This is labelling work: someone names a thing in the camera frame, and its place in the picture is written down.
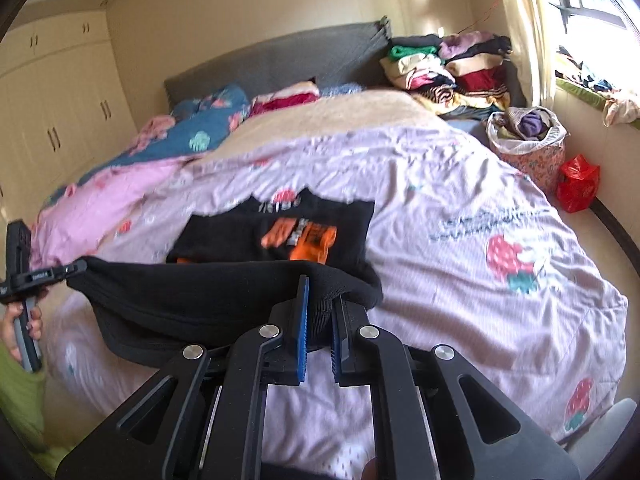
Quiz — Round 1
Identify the light green cloth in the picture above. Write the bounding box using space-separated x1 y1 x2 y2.
0 345 66 476

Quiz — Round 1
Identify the pile of folded clothes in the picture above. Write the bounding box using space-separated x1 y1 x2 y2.
380 31 526 121

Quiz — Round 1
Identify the blue floral quilt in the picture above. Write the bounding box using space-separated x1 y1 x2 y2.
40 85 251 206

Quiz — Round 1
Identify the white rounded seat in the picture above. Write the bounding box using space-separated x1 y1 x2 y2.
570 399 640 480

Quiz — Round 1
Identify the red plastic bag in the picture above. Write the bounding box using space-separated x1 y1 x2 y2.
556 154 601 213

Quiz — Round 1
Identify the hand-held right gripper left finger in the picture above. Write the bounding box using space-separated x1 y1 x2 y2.
55 275 311 480

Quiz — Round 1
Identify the beige blanket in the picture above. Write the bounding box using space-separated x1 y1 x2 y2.
200 89 451 161

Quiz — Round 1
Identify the cream wardrobe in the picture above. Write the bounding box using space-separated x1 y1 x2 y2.
0 10 138 221

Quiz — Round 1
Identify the black sweater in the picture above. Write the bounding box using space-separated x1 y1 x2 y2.
67 187 383 368

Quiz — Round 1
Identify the person's left hand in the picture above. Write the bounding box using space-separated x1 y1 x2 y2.
0 305 46 363

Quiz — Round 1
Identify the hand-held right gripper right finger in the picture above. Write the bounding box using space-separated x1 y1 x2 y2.
330 294 581 480

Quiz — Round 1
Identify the person's black clothing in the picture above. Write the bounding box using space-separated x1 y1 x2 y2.
260 460 376 480

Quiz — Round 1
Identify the grey quilted headboard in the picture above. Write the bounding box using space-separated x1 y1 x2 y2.
164 16 391 111

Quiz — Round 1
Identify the red and pink cloth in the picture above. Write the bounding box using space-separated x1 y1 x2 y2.
248 80 321 117

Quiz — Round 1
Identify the lilac strawberry print quilt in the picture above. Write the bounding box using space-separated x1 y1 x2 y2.
30 122 628 480

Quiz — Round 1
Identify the blue patterned cloth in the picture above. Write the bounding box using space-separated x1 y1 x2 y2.
320 82 363 98

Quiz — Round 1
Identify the cream curtain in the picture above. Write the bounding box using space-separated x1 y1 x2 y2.
490 0 563 108

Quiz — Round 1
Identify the pink quilt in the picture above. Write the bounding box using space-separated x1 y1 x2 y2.
30 155 196 271

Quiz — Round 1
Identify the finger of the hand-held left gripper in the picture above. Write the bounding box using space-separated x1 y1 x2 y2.
50 259 88 285

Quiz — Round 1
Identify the heap of windowsill clothes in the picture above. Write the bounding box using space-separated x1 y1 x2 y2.
555 46 640 126

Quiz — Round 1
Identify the green windowsill mat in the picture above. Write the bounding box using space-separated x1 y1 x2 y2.
556 77 640 131

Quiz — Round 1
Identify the floral laundry bag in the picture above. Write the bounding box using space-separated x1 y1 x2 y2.
486 106 568 196

